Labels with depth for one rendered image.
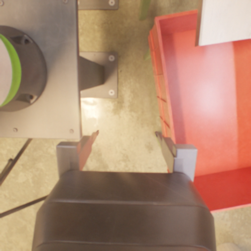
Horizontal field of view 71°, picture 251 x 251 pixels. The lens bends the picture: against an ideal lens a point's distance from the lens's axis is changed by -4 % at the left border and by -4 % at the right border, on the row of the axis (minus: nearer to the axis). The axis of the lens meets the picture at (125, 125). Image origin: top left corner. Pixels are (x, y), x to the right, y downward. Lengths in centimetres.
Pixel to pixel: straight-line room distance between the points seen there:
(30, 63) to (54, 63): 4
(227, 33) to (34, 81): 40
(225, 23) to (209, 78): 33
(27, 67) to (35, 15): 10
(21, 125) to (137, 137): 101
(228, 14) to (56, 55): 35
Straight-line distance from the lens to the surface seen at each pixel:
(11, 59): 29
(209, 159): 86
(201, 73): 76
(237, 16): 49
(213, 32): 47
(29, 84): 34
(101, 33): 130
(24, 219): 193
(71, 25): 36
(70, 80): 35
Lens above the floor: 125
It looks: 75 degrees down
